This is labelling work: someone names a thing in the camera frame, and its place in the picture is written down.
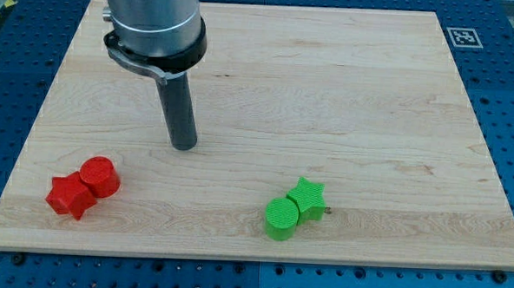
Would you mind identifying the black flange with metal clamp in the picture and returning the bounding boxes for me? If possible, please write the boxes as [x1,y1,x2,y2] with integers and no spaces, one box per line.
[103,18,208,85]

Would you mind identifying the dark grey cylindrical probe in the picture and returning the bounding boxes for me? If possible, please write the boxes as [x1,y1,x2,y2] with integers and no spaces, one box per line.
[156,72,197,151]

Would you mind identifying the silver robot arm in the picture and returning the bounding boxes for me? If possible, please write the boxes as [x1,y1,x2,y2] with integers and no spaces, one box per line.
[102,0,207,151]

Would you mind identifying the red cylinder block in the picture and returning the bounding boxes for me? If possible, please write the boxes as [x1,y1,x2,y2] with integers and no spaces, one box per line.
[78,156,121,198]

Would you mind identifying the red star block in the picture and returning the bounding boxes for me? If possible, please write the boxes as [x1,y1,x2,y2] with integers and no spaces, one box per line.
[45,172,97,220]

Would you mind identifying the green cylinder block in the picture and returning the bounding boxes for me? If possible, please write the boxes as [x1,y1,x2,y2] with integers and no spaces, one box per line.
[265,197,300,241]

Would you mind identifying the green star block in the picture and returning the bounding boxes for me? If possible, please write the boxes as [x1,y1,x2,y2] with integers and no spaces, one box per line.
[286,177,326,225]

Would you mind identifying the light wooden board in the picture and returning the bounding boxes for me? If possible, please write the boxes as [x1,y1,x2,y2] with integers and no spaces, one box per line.
[0,0,514,271]

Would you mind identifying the white fiducial marker tag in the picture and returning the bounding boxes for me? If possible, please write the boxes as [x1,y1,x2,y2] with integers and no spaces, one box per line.
[446,27,483,49]

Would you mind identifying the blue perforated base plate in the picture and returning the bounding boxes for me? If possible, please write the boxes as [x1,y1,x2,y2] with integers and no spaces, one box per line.
[0,0,514,288]

